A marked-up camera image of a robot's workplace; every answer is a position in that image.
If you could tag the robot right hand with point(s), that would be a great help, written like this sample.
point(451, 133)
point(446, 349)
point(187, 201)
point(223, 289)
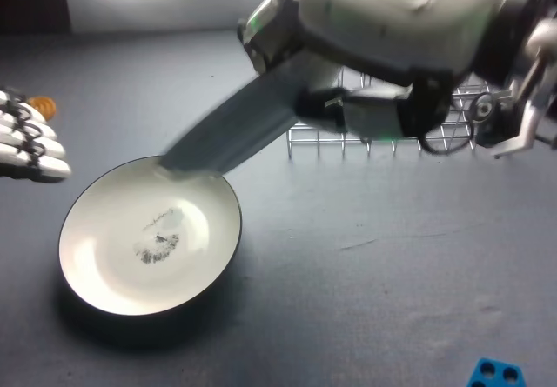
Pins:
point(391, 13)

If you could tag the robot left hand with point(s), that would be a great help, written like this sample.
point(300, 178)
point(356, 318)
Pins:
point(43, 148)

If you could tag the white backdrop sheet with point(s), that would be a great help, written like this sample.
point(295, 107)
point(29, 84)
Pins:
point(174, 8)

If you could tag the blue pentagon block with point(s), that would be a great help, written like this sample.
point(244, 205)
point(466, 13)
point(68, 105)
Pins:
point(497, 380)

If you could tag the grey table cloth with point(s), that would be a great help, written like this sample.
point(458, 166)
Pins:
point(348, 274)

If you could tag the orange spiral toy pastry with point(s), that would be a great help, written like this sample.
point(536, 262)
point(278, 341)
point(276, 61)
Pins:
point(43, 105)

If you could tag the white plate with black underside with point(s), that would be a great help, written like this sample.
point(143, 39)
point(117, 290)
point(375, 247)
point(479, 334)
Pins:
point(174, 213)

